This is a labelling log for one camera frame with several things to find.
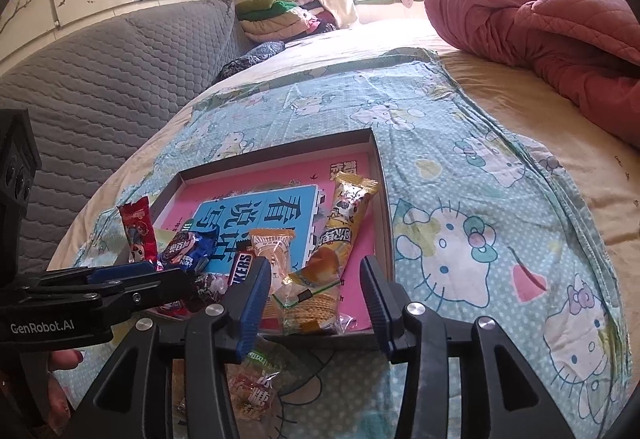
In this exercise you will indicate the cartoon cat printed blanket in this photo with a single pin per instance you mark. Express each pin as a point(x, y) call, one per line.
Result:
point(475, 169)

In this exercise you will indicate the clear candy packet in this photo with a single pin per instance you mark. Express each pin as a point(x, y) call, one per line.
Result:
point(257, 386)

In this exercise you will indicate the dark patterned pillow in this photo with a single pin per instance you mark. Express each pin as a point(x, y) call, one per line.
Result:
point(255, 54)

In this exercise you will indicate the brown chocolate bar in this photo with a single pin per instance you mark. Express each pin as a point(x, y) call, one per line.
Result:
point(241, 266)

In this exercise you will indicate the grey quilted headboard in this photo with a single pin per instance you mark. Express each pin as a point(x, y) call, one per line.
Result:
point(100, 84)

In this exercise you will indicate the yellow snack packet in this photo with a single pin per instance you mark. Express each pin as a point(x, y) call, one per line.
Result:
point(345, 214)

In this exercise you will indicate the blue cookie packet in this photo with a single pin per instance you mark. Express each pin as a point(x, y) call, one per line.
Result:
point(187, 251)

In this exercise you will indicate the brown cardboard box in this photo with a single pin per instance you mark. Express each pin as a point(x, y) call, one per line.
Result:
point(382, 219)

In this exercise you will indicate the person's left hand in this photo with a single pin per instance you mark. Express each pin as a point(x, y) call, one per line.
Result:
point(60, 364)

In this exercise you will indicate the beige bed sheet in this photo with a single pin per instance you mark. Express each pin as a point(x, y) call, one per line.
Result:
point(350, 44)

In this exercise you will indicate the orange bread packet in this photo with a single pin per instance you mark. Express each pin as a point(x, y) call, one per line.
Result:
point(272, 251)

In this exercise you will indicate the red quilt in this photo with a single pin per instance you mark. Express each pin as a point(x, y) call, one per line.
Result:
point(500, 19)

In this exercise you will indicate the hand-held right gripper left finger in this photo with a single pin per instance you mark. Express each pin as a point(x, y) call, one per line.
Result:
point(252, 309)

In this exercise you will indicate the red snack packet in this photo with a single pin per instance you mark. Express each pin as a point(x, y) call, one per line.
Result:
point(137, 229)

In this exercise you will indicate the clear cracker packet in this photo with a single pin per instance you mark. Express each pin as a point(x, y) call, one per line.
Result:
point(310, 309)

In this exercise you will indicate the stack of folded clothes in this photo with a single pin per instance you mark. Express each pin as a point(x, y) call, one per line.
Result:
point(280, 19)

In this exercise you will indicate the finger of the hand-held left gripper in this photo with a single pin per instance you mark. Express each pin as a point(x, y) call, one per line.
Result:
point(150, 291)
point(125, 271)

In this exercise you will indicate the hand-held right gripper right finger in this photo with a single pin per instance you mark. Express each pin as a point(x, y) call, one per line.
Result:
point(375, 304)

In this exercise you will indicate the pink book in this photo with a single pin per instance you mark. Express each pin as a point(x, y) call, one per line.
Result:
point(225, 214)

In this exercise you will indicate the dark candy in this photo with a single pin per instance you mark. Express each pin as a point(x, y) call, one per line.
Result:
point(210, 286)

